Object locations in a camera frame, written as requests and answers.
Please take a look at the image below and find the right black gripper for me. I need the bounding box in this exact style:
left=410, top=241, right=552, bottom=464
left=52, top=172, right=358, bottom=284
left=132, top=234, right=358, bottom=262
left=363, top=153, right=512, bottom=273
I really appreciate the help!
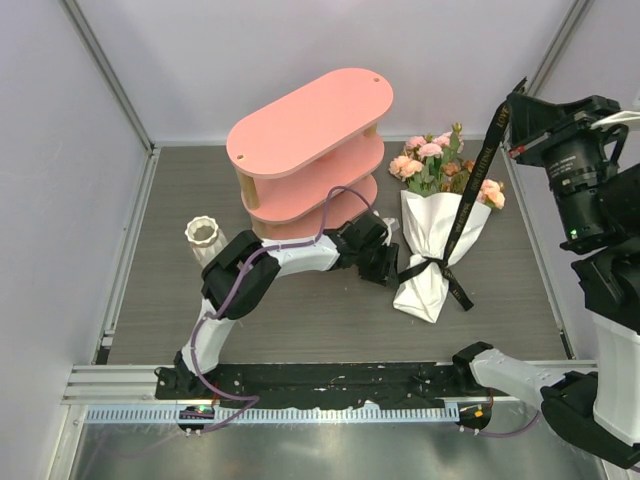
left=500, top=90, right=622, bottom=241

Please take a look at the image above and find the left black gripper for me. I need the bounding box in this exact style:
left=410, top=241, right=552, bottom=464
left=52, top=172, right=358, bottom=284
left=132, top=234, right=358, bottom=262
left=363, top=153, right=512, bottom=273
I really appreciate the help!
left=355, top=240, right=400, bottom=288

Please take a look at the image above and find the black ribbon gold lettering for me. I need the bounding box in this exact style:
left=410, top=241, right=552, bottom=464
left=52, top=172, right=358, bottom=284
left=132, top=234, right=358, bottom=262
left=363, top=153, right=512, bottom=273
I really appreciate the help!
left=398, top=102, right=510, bottom=311

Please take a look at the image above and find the white wrapping paper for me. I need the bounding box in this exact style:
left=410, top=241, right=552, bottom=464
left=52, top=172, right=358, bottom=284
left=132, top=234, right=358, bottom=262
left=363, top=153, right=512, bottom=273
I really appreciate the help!
left=393, top=190, right=491, bottom=323

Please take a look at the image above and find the pink artificial flower bouquet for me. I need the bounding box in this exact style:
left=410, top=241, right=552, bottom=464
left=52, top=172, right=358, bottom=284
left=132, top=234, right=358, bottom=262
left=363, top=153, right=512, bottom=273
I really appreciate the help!
left=388, top=123, right=475, bottom=197

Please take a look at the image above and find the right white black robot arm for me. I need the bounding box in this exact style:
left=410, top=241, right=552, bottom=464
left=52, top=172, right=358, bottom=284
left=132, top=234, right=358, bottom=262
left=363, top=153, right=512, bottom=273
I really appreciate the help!
left=451, top=85, right=639, bottom=469

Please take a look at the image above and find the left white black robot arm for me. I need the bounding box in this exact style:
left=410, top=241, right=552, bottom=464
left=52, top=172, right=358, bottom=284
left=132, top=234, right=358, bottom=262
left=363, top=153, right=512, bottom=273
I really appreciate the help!
left=166, top=211, right=399, bottom=399

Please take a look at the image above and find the white ribbed ceramic vase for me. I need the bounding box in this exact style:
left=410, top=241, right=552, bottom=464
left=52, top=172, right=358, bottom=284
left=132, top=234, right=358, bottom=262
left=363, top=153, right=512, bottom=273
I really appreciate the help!
left=184, top=216, right=228, bottom=269

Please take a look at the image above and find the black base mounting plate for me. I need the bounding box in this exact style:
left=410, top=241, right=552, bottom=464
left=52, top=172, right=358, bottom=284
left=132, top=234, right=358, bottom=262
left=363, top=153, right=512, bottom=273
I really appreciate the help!
left=154, top=360, right=494, bottom=410

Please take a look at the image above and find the pink three-tier wooden shelf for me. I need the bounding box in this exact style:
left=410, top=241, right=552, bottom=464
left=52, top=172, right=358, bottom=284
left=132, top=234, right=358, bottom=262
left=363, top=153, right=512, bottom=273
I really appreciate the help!
left=226, top=68, right=394, bottom=240

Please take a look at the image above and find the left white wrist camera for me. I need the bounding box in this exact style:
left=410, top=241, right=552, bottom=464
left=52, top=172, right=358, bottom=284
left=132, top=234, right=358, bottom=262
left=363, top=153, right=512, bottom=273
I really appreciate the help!
left=381, top=217, right=400, bottom=237

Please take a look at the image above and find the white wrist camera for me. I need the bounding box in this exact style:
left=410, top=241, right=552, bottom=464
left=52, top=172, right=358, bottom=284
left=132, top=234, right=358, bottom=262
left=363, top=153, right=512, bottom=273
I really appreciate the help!
left=381, top=217, right=400, bottom=237
left=590, top=110, right=640, bottom=130

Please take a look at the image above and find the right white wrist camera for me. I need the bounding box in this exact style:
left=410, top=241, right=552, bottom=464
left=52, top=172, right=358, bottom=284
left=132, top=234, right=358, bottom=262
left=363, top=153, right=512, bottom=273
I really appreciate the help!
left=590, top=110, right=640, bottom=130

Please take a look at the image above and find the slotted white cable duct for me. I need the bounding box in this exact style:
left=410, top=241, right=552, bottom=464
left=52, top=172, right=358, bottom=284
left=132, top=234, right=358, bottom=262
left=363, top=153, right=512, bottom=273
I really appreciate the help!
left=85, top=403, right=459, bottom=425

